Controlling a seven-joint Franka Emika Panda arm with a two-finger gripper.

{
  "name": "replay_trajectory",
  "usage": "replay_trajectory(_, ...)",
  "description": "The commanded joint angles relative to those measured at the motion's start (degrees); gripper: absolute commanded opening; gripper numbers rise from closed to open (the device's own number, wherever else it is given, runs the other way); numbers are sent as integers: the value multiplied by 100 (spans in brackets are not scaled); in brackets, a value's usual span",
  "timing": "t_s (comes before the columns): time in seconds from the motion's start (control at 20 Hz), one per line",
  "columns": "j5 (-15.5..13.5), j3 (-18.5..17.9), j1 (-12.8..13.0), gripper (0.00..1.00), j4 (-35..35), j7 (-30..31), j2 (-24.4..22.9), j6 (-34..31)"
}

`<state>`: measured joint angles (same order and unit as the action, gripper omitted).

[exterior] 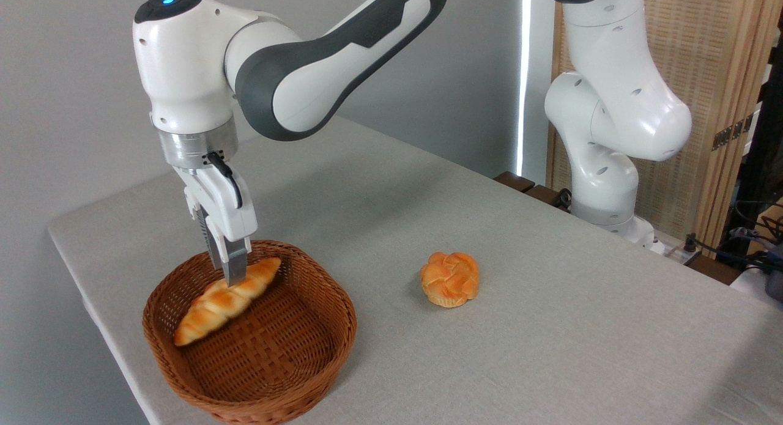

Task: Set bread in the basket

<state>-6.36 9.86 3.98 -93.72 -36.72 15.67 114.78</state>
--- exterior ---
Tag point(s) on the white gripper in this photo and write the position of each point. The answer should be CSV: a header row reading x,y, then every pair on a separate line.
x,y
229,214

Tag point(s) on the long braided bread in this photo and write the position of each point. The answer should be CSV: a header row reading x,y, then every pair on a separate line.
x,y
214,309

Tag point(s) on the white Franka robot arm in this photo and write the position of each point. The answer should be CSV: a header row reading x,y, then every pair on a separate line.
x,y
183,64

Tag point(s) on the brown wicker basket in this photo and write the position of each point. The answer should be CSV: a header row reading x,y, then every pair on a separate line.
x,y
275,364

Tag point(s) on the round knotted bread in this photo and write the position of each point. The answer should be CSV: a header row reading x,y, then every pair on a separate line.
x,y
449,279

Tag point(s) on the dark wooden block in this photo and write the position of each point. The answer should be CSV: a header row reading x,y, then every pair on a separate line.
x,y
514,181
544,195

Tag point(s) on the grey tablecloth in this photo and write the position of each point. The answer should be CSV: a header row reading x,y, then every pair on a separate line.
x,y
550,351

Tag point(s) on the vertical white light strip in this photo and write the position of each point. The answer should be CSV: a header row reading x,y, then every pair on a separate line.
x,y
523,76

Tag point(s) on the brass screen hinge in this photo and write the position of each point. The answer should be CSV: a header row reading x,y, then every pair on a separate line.
x,y
731,133

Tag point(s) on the bamboo folding screen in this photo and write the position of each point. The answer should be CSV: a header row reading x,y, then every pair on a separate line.
x,y
722,46

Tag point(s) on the black vertical stand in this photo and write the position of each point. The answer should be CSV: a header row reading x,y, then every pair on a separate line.
x,y
761,144

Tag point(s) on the grey box device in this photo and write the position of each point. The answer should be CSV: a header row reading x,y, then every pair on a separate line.
x,y
775,278

